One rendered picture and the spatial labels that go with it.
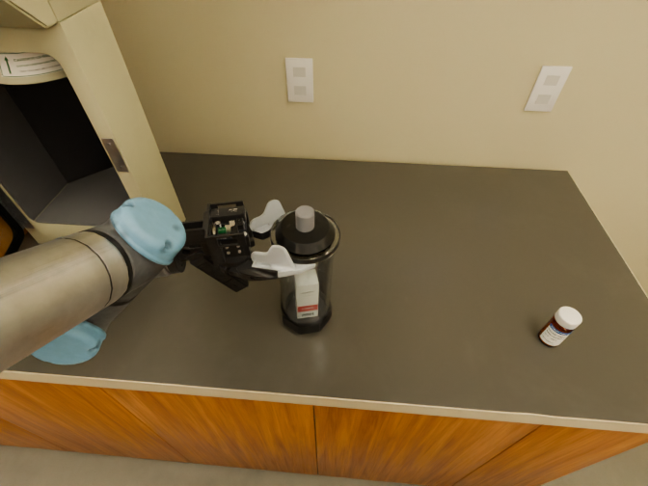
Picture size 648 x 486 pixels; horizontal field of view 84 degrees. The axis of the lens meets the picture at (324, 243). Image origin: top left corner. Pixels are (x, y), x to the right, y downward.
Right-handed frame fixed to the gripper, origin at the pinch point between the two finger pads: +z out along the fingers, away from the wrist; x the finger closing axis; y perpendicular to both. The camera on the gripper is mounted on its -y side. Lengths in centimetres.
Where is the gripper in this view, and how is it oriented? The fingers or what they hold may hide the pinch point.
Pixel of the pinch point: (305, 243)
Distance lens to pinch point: 56.9
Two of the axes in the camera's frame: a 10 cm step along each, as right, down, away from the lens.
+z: 9.8, -1.2, 1.2
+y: 0.1, -6.8, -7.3
